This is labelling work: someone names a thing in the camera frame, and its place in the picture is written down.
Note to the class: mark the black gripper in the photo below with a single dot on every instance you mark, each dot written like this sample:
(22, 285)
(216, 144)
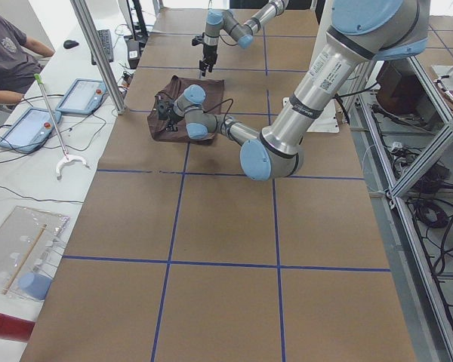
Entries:
(170, 118)
(209, 51)

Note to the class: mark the brown t-shirt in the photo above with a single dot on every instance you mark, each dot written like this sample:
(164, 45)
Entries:
(214, 96)

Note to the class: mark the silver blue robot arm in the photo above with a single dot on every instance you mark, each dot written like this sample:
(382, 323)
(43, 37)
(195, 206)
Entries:
(359, 31)
(242, 34)

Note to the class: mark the black box with label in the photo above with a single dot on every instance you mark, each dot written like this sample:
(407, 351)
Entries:
(133, 54)

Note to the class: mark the far blue teach pendant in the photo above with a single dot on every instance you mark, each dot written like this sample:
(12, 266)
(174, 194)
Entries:
(83, 97)

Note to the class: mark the blue teach pendant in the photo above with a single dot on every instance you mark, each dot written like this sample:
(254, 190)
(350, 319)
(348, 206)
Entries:
(83, 97)
(29, 132)

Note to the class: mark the black keyboard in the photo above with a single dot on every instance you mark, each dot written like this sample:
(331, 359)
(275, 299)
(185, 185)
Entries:
(105, 39)

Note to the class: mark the white reacher grabber tool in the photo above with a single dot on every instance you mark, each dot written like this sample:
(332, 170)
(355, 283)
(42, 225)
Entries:
(67, 157)

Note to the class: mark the black computer mouse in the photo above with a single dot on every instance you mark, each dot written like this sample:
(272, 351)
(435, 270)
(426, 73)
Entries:
(69, 44)

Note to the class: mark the near blue teach pendant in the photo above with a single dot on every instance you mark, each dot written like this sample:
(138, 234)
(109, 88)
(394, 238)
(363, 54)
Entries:
(29, 132)

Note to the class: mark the seated person grey shirt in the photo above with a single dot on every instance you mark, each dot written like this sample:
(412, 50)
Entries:
(17, 66)

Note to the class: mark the silver foil bag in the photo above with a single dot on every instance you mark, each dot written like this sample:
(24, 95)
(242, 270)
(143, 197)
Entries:
(30, 241)

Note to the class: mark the light blue cup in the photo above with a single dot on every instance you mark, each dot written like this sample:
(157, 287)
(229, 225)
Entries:
(35, 285)

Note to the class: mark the red bottle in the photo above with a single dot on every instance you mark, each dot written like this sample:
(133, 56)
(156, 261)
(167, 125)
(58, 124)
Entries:
(15, 329)

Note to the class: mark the aluminium frame post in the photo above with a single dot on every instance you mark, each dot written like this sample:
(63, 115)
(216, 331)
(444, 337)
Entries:
(89, 30)

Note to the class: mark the aluminium frame rack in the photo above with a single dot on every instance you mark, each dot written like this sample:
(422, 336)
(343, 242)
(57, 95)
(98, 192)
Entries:
(401, 116)

